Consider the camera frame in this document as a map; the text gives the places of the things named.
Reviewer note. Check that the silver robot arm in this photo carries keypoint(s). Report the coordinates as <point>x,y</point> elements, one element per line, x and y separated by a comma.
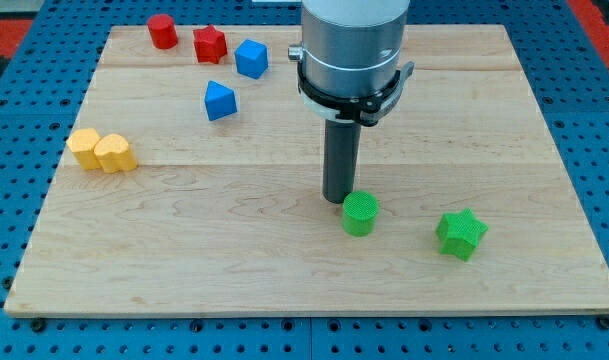
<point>347,59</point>

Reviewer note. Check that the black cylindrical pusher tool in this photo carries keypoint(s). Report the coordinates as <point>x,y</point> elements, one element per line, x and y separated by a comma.
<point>341,144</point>

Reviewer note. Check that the green cylinder block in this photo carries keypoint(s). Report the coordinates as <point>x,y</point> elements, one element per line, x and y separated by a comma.
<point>360,210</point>

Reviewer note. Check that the wooden board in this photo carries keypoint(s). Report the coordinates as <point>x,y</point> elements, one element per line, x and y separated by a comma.
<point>226,218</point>

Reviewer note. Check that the blue triangular block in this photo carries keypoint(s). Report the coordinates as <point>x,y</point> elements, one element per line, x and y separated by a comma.
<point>220,101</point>

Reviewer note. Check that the blue cube block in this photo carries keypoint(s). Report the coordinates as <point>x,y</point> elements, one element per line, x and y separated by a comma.
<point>251,58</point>

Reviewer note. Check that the green star block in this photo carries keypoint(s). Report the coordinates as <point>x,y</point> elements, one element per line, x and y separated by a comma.
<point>460,233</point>

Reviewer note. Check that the red star block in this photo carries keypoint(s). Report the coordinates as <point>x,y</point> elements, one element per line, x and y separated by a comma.
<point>209,44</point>

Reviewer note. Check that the yellow heart block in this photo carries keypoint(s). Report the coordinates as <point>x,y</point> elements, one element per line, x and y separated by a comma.
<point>114,154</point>

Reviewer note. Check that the red cylinder block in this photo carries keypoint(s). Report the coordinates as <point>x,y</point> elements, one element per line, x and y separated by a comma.
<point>162,31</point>

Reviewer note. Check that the yellow hexagon block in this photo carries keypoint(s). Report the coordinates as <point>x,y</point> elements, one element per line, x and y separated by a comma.
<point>81,143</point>

